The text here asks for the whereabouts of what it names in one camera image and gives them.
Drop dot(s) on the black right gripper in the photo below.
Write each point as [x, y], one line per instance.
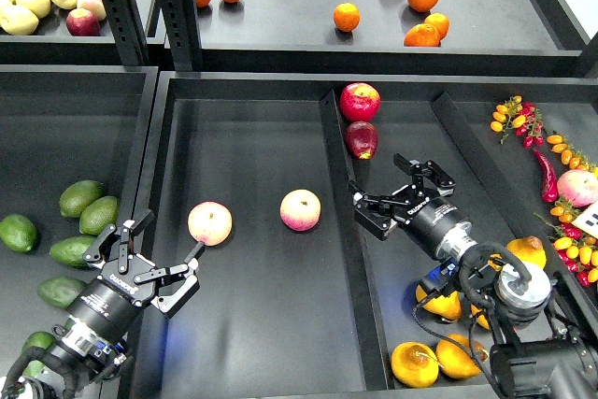
[422, 209]

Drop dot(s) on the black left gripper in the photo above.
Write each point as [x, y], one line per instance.
[127, 283]

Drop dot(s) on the dark green avocado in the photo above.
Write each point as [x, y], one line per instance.
[40, 339]

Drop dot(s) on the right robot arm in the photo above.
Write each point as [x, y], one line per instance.
[537, 351]

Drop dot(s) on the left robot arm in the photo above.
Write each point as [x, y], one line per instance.
[90, 347]

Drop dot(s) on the green avocado beside upper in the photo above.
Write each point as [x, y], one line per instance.
[98, 215]

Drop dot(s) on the green avocado mid left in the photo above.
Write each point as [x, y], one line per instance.
[70, 251]

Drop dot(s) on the yellow pear under gripper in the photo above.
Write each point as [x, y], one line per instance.
[446, 307]

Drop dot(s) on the yellow pear with brown top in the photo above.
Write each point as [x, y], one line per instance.
[529, 249]

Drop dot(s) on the pink apple left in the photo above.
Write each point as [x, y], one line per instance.
[210, 223]

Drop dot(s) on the pink apple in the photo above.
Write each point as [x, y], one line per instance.
[300, 210]
[210, 223]

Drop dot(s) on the dark red apple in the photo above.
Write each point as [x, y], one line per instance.
[361, 139]

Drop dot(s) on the bright red apple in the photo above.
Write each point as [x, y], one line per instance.
[359, 101]

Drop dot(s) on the pink apple centre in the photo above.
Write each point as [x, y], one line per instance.
[300, 210]

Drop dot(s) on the light green lime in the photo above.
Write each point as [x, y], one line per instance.
[18, 233]

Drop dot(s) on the red chili pepper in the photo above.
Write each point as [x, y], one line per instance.
[549, 191]

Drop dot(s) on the cherry tomato bunch upper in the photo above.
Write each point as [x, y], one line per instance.
[519, 118]

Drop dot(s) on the cherry tomato bunch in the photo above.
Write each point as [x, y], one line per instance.
[576, 249]
[519, 118]

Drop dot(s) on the black left tray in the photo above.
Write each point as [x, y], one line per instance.
[61, 124]

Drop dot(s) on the black tray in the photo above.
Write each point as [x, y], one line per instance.
[61, 124]
[315, 314]

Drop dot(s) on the black middle tray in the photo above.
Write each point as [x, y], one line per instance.
[315, 314]

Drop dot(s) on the orange front right shelf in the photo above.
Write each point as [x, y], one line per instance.
[422, 35]

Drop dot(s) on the pink peach right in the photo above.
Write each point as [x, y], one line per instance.
[578, 187]

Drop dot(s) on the cherry tomato bunch lower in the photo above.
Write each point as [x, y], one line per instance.
[576, 249]

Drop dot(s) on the orange behind front orange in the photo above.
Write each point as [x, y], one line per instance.
[440, 22]

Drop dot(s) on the white label card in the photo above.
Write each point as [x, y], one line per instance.
[587, 221]

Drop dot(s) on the orange on shelf centre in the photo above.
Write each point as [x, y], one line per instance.
[346, 17]

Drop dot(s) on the red apple on shelf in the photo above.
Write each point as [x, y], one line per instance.
[82, 22]

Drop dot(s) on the pale yellow apple front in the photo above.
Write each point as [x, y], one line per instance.
[18, 21]

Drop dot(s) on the black shelf post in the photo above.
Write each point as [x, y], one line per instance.
[127, 30]

